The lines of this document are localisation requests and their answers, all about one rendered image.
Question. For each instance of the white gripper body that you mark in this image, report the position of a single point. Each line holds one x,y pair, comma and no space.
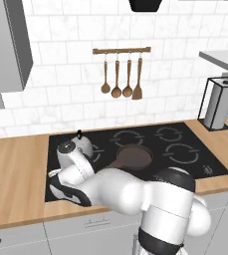
54,172

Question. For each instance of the wooden spatula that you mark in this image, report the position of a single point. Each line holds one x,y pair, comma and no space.
137,93

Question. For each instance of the wooden ladle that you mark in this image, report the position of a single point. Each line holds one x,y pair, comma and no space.
127,90

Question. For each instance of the small wooden spoon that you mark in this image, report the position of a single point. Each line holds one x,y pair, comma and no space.
105,87

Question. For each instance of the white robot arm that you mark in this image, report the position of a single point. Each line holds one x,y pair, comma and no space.
165,205

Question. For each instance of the brown frying pan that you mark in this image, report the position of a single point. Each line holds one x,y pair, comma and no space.
135,157

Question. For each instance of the large wooden spoon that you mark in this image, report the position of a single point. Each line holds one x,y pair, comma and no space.
116,91

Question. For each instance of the white paper towel roll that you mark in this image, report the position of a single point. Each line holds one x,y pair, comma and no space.
218,106

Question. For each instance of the grey cupboard door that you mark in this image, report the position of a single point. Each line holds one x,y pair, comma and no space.
223,225

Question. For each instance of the black range hood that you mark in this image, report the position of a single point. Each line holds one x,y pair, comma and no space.
145,5

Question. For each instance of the black glass hob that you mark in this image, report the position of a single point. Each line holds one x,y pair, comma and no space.
172,142

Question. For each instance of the grey wall shelf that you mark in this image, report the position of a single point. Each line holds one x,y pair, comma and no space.
223,59

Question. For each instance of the grey wall cupboard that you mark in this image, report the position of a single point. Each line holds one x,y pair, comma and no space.
2,46

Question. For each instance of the wooden utensil rail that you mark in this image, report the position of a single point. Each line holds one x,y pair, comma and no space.
122,50

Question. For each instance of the grey drawer front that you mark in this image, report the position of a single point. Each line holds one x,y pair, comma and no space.
72,225
16,250
19,237
92,244

